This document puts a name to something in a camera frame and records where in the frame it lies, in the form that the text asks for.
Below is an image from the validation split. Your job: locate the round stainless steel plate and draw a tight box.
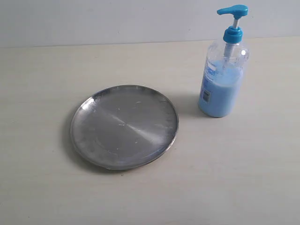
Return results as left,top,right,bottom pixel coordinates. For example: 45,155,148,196
70,85,179,171

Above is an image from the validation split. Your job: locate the blue soap pump bottle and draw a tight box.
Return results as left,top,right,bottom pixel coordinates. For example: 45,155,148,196
198,5,249,118

